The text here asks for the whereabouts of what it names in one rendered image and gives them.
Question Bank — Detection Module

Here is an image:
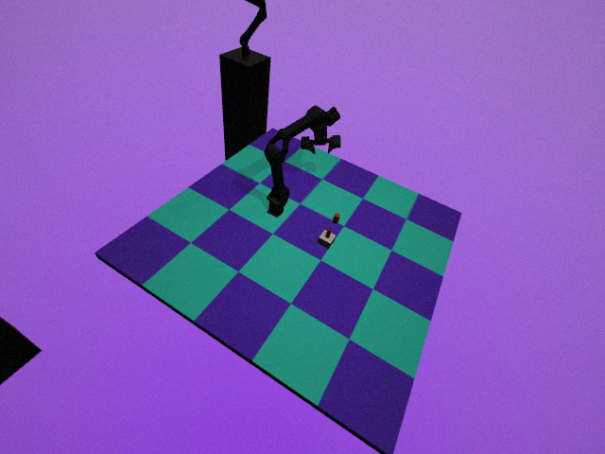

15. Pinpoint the beige block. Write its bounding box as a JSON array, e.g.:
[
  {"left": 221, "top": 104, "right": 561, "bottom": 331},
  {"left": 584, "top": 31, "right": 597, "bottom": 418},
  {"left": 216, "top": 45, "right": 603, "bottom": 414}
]
[{"left": 318, "top": 230, "right": 336, "bottom": 249}]

